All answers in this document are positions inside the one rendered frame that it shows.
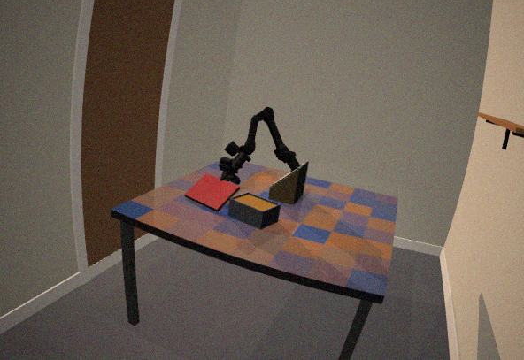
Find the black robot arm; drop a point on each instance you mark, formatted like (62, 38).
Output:
(282, 152)

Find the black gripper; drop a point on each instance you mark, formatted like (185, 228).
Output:
(232, 166)

